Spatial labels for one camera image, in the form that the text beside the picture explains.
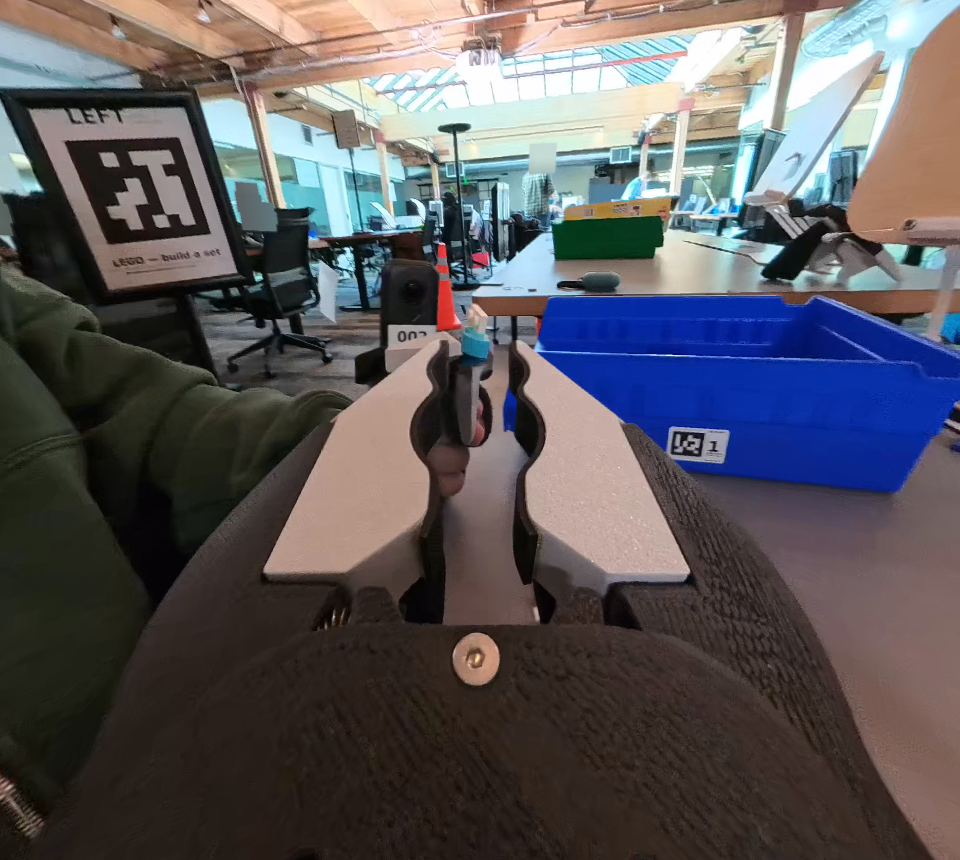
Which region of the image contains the person's left forearm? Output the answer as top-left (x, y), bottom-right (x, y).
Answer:
top-left (0, 266), bottom-right (355, 831)

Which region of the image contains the wooden office desk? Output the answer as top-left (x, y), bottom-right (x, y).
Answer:
top-left (311, 229), bottom-right (438, 312)

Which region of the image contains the long wooden table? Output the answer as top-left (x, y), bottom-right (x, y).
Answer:
top-left (471, 229), bottom-right (960, 344)

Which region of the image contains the green plastic box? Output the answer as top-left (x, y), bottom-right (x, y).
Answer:
top-left (551, 215), bottom-right (666, 262)

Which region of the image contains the person's left hand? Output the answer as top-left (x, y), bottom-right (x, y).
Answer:
top-left (431, 416), bottom-right (487, 499)

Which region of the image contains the black office chair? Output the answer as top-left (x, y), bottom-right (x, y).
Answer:
top-left (223, 206), bottom-right (336, 381)

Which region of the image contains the black and white folded stand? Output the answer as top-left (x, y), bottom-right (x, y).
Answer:
top-left (759, 202), bottom-right (907, 285)

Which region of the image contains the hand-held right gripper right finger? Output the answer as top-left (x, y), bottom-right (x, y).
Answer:
top-left (508, 341), bottom-right (691, 602)

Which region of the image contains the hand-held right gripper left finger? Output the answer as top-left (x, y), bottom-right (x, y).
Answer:
top-left (262, 339), bottom-right (455, 602)

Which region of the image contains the framed black-white marker sign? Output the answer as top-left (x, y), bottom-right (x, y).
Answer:
top-left (0, 86), bottom-right (252, 302)

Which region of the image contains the tilted wooden desktop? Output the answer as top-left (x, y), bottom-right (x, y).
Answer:
top-left (846, 11), bottom-right (960, 248)

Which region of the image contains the leaning white board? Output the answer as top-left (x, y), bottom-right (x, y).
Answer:
top-left (744, 50), bottom-right (888, 210)

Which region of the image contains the yellow cardboard box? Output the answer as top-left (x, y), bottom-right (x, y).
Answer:
top-left (562, 196), bottom-right (674, 222)

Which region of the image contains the orange traffic cone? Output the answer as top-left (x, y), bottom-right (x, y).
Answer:
top-left (433, 242), bottom-right (464, 334)

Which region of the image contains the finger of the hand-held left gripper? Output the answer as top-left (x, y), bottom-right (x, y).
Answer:
top-left (384, 346), bottom-right (460, 374)

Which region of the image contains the blue plastic bin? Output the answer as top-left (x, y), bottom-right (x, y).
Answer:
top-left (501, 293), bottom-right (960, 495)

